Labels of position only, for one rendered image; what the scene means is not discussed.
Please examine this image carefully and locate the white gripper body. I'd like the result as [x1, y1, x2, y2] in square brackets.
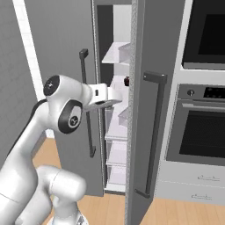
[83, 85, 124, 113]

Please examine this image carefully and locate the white fridge shelf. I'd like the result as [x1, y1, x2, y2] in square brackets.
[101, 41, 132, 66]

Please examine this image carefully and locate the clear fridge drawer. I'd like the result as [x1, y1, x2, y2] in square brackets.
[105, 163, 128, 188]
[105, 139, 128, 167]

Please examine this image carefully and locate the grey open fridge door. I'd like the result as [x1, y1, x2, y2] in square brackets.
[124, 0, 187, 225]

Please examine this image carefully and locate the white fridge interior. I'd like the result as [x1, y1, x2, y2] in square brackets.
[91, 0, 133, 194]

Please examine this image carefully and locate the steel built-in oven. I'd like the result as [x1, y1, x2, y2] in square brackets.
[165, 83, 225, 168]

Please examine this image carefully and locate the white drawer front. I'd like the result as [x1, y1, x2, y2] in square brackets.
[153, 179, 225, 207]
[156, 161, 225, 188]

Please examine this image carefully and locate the black built-in microwave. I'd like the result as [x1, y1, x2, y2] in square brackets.
[181, 0, 225, 71]

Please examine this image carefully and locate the dark short fridge door handle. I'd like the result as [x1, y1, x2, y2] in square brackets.
[78, 48, 98, 159]

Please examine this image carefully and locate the dark long fridge door handle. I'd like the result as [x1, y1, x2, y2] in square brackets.
[134, 70, 169, 200]

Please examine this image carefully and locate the white oven cabinet frame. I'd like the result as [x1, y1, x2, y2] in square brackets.
[153, 0, 225, 207]

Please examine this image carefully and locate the steel oven door handle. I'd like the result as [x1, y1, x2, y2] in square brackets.
[180, 99, 225, 113]

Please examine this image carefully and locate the grey drawer handle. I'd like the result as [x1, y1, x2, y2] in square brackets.
[191, 193, 213, 200]
[197, 174, 221, 182]

